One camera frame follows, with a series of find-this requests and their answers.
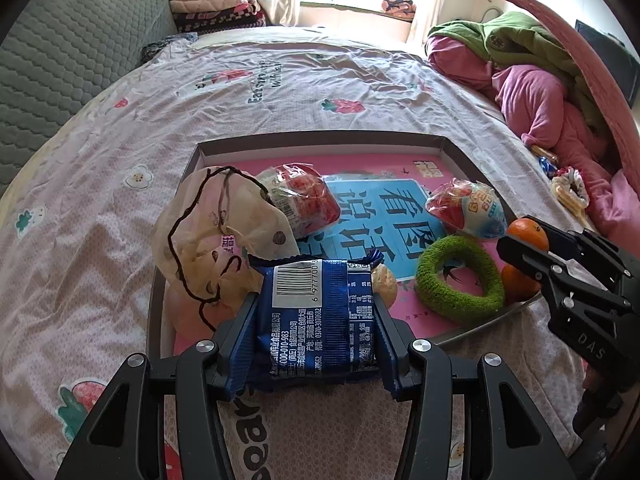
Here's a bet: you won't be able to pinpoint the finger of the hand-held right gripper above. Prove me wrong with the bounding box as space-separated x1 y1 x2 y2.
496 234 633 311
527 216 640 297

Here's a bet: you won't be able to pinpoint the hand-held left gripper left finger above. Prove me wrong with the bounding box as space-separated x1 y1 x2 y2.
55 290 258 480

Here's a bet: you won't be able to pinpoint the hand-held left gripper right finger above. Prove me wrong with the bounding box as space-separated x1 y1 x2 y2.
372 295 568 480

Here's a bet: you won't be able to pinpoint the orange tangerine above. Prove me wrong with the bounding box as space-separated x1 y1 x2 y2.
506 216 550 252
500 263 542 304

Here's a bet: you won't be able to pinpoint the red-blue snack bag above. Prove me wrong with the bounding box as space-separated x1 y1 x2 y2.
425 178 509 240

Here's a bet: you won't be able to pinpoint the blue snack packet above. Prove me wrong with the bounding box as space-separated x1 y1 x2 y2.
248 255 384 387

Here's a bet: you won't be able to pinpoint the green fuzzy ring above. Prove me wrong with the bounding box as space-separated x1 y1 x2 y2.
416 235 506 319

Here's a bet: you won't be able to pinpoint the beige drawstring plastic bag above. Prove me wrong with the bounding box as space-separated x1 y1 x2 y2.
151 165 301 332

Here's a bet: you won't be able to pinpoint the white-red snack bag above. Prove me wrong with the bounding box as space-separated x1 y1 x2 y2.
255 162 344 241

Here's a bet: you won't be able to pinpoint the shallow grey cardboard box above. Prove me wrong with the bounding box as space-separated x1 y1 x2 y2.
146 130 547 361

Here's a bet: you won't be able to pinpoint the snacks by bedding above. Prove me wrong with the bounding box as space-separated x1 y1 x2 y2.
552 166 591 207

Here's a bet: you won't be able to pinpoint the pile of pink-green bedding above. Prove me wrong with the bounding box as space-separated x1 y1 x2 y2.
425 35 640 242

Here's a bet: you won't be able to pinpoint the pink and blue book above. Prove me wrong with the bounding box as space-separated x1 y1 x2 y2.
172 152 516 356

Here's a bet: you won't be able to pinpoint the pink quilt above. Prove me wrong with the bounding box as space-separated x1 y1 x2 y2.
500 0 640 192

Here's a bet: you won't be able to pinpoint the green garment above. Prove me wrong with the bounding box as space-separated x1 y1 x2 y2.
427 10 612 132

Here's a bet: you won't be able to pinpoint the patterned cushion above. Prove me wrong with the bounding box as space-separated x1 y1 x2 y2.
381 0 419 19

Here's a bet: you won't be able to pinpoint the dark blue cloth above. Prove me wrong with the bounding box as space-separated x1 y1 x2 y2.
141 32 199 64

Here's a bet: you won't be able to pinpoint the checkered folded blanket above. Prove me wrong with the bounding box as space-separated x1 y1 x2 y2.
172 5 269 36

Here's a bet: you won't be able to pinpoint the grey quilted headboard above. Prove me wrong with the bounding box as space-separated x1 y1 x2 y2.
0 0 179 197

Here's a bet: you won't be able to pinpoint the pink folded blanket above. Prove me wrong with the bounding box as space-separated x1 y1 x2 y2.
170 0 249 14

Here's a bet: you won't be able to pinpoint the black wall television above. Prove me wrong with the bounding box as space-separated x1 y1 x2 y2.
574 20 629 97

